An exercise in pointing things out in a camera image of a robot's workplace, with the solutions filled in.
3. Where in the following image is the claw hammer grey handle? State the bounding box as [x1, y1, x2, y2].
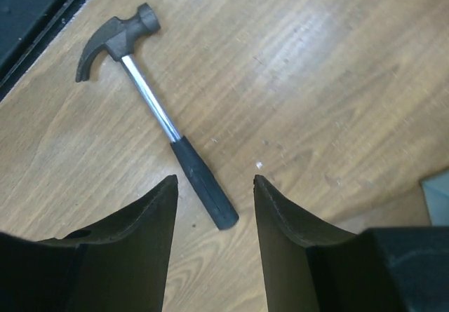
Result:
[75, 3, 239, 231]

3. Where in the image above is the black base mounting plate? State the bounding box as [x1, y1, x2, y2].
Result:
[1, 0, 87, 98]

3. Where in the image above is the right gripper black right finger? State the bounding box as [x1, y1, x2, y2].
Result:
[254, 175, 448, 311]

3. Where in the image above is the teal drawer box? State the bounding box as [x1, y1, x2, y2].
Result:
[421, 170, 449, 226]

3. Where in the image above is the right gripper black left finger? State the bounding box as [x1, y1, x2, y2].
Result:
[1, 175, 178, 311]

